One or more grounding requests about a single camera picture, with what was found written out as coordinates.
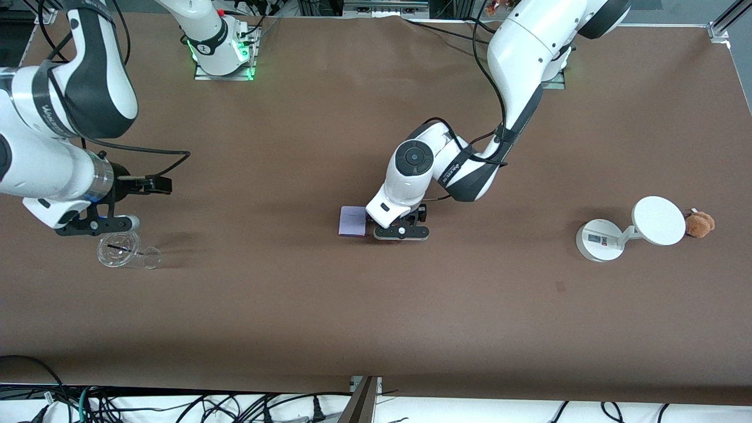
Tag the grey metal rail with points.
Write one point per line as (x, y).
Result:
(385, 7)

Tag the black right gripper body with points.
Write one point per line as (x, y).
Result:
(124, 178)

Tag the aluminium frame profile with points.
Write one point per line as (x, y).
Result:
(728, 20)

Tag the clear plastic cup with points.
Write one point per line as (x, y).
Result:
(120, 251)

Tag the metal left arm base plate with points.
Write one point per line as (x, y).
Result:
(557, 81)

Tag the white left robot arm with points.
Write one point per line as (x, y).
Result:
(517, 53)

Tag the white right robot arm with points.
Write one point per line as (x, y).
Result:
(64, 100)

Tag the brown plush bear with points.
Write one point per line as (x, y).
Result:
(699, 224)

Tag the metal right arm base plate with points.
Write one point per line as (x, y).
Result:
(225, 74)

